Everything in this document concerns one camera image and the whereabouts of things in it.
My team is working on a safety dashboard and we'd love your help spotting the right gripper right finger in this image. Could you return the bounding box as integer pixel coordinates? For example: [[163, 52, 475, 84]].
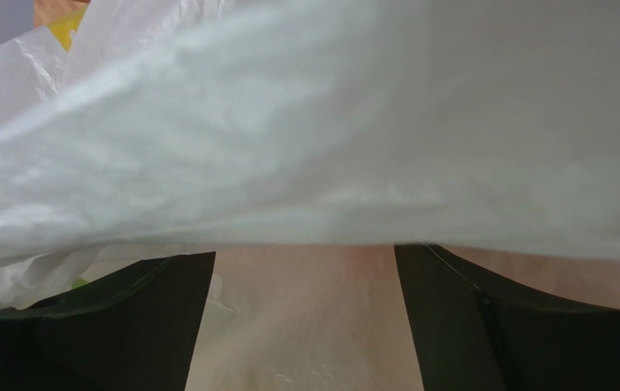
[[394, 244, 620, 390]]

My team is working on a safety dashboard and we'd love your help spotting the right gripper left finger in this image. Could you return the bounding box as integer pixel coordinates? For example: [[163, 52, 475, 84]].
[[0, 253, 215, 390]]

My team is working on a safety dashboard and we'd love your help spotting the white plastic bag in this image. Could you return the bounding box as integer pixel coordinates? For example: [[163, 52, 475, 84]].
[[0, 1, 620, 390]]

